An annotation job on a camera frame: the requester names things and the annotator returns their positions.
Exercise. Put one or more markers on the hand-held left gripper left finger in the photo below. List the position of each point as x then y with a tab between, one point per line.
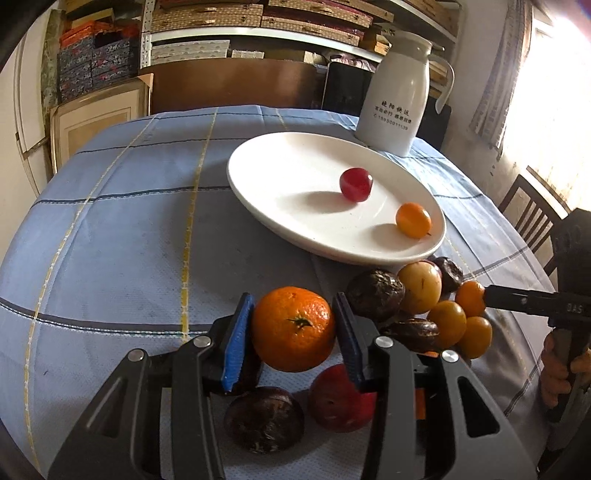
238	344

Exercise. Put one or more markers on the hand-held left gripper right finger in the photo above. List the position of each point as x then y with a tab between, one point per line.
348	344

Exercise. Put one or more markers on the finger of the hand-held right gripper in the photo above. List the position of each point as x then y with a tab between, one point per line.
512	299

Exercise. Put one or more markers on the dark passion fruit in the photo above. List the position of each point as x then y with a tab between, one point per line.
375	294
264	419
450	273
411	333

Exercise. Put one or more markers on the large mandarin orange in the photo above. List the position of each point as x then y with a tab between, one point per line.
293	328

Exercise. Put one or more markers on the red plum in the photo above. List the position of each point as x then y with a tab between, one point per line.
337	401
355	184

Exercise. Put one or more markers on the yellowish small orange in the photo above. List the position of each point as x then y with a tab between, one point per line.
447	323

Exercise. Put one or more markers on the yellow passion fruit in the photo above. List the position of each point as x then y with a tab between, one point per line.
419	286

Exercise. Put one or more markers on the white oval plate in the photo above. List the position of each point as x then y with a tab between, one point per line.
295	194

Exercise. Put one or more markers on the person's right hand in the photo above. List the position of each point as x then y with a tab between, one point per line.
554	374

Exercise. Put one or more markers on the dark wooden chair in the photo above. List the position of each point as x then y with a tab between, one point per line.
531	217

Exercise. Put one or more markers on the blue checked tablecloth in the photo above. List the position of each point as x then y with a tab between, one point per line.
138	230

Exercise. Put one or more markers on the bright sunlit window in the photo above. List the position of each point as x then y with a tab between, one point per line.
554	115

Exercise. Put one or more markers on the pale patterned curtain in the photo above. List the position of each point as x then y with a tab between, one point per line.
501	78

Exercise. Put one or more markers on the white thermos jug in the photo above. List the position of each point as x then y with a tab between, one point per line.
392	92

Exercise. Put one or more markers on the brown wooden board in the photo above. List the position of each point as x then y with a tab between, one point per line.
231	85

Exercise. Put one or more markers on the pale framed picture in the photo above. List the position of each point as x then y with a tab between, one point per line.
92	120

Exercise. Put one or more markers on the stack of white patterned boxes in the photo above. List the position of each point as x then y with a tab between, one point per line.
184	48

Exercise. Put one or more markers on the stack of blue patterned boxes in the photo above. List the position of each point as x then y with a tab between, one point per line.
106	64

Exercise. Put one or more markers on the white framed window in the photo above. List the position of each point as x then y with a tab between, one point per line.
27	115

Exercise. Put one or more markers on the stack of woven boxes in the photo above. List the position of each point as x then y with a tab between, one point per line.
207	21

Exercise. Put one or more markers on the white metal shelf rack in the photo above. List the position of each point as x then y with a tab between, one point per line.
147	32

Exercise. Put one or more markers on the green marbled panel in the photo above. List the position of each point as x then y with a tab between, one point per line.
48	60

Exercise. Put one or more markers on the orange patterned boxes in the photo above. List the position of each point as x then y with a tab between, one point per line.
76	37

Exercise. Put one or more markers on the yellow cardboard boxes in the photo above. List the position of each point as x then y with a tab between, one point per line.
92	11

